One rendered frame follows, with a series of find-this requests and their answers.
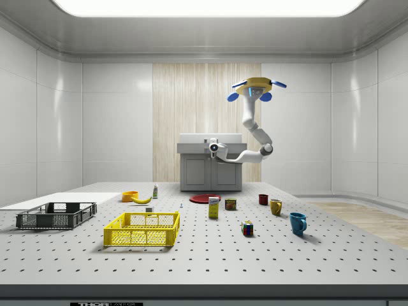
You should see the grey sink cabinet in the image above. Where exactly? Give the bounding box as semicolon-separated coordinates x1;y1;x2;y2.
177;133;248;193

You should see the red plate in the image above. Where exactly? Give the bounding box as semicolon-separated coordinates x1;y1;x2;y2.
189;193;222;205

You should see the yellow and white box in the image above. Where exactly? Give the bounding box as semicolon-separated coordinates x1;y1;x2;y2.
208;196;221;220

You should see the drone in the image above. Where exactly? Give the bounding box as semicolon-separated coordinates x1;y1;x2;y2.
226;76;288;103

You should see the yellow mug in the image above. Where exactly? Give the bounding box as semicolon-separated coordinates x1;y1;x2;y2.
269;198;284;217

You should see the yellow basket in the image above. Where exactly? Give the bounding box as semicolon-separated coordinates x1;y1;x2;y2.
103;212;181;248

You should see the blue mug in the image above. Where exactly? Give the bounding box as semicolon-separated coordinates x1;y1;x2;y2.
289;212;308;237

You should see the white board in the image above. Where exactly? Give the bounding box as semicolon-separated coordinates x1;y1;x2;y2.
0;192;122;212

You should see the dark grey basket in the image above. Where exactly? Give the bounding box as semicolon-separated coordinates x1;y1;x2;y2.
15;201;98;231

